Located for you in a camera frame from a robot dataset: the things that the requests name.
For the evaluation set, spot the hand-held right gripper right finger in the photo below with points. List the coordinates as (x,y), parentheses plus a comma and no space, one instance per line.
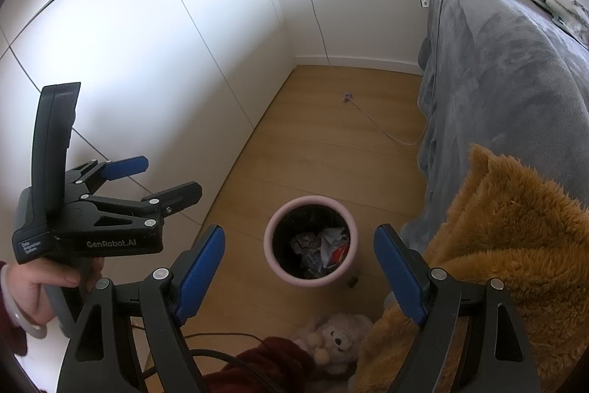
(400,278)

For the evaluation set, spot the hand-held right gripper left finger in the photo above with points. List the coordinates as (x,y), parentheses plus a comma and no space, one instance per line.
(198,278)

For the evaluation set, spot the patterned paper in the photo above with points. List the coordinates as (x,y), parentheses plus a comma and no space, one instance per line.
(306,242)

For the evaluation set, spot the cream teddy bear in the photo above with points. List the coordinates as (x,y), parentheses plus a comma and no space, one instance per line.
(340,337)

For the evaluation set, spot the pink round waste bin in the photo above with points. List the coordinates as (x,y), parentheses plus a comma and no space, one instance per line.
(303,282)

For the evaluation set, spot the white wardrobe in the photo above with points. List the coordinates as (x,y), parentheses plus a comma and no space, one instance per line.
(161,52)

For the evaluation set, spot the dark red pants leg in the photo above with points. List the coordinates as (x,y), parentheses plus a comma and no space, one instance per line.
(276,365)

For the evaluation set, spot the person's left forearm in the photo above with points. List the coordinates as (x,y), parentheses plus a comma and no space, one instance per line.
(9,328)

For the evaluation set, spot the brown fuzzy blanket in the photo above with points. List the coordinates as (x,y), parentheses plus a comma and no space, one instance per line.
(529,245)

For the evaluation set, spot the grey striped wrapper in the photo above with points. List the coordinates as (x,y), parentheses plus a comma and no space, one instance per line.
(313,266)

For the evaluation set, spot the red snack wrapper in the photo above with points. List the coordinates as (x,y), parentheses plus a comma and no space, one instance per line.
(340,254)

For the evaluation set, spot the person's left hand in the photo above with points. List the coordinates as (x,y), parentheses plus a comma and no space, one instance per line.
(32,291)

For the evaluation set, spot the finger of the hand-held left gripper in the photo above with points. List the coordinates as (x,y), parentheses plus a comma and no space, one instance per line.
(179,196)
(126,166)

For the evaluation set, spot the white plastic wrapper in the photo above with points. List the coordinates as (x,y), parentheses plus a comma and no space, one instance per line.
(331,236)

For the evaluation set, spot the grey fleece blanket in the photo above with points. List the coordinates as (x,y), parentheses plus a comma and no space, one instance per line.
(497,98)

